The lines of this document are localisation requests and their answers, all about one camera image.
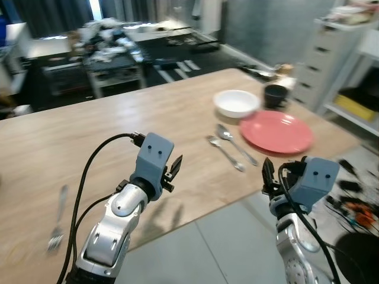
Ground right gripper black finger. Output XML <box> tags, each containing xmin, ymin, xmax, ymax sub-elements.
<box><xmin>262</xmin><ymin>158</ymin><xmax>277</xmax><ymax>195</ymax></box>

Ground pink plate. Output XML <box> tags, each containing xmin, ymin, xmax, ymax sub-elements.
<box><xmin>239</xmin><ymin>110</ymin><xmax>314</xmax><ymax>156</ymax></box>

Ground silver metal spoon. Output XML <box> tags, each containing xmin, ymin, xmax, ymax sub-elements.
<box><xmin>216</xmin><ymin>123</ymin><xmax>259</xmax><ymax>167</ymax></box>

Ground orange tool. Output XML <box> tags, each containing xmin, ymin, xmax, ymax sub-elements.
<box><xmin>343</xmin><ymin>201</ymin><xmax>378</xmax><ymax>228</ymax></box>

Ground white ceramic bowl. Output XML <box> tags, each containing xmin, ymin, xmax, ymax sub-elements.
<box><xmin>213</xmin><ymin>89</ymin><xmax>261</xmax><ymax>120</ymax></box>

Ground white shelf rack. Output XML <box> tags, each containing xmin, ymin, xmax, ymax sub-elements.
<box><xmin>320</xmin><ymin>24</ymin><xmax>379</xmax><ymax>138</ymax></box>

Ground black cup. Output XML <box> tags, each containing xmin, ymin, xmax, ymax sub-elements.
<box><xmin>263</xmin><ymin>84</ymin><xmax>290</xmax><ymax>111</ymax></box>

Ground yellow box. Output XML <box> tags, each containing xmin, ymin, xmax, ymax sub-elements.
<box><xmin>333</xmin><ymin>93</ymin><xmax>378</xmax><ymax>123</ymax></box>

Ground black round object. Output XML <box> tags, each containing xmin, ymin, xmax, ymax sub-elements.
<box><xmin>333</xmin><ymin>233</ymin><xmax>379</xmax><ymax>284</ymax></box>

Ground grey drawer cabinet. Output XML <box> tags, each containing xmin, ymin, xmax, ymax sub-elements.
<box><xmin>294</xmin><ymin>19</ymin><xmax>363</xmax><ymax>112</ymax></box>

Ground grey cart with robot parts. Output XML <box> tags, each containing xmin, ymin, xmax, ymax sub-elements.
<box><xmin>83</xmin><ymin>19</ymin><xmax>149</xmax><ymax>99</ymax></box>

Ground dark curtains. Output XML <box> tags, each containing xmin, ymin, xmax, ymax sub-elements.
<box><xmin>11</xmin><ymin>0</ymin><xmax>199</xmax><ymax>37</ymax></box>

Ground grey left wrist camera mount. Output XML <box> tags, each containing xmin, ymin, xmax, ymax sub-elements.
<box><xmin>130</xmin><ymin>132</ymin><xmax>175</xmax><ymax>185</ymax></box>

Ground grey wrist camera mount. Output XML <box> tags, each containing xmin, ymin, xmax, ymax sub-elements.
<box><xmin>130</xmin><ymin>132</ymin><xmax>175</xmax><ymax>185</ymax></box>
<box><xmin>288</xmin><ymin>156</ymin><xmax>341</xmax><ymax>208</ymax></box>

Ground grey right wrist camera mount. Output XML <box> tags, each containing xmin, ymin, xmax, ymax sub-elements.
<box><xmin>288</xmin><ymin>156</ymin><xmax>341</xmax><ymax>208</ymax></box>

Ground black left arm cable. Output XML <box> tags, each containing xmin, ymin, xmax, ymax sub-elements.
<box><xmin>56</xmin><ymin>133</ymin><xmax>147</xmax><ymax>284</ymax></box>

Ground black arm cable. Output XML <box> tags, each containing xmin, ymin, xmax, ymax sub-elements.
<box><xmin>56</xmin><ymin>133</ymin><xmax>147</xmax><ymax>284</ymax></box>
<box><xmin>277</xmin><ymin>166</ymin><xmax>341</xmax><ymax>284</ymax></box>

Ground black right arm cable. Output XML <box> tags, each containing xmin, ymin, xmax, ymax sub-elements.
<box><xmin>277</xmin><ymin>166</ymin><xmax>341</xmax><ymax>284</ymax></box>

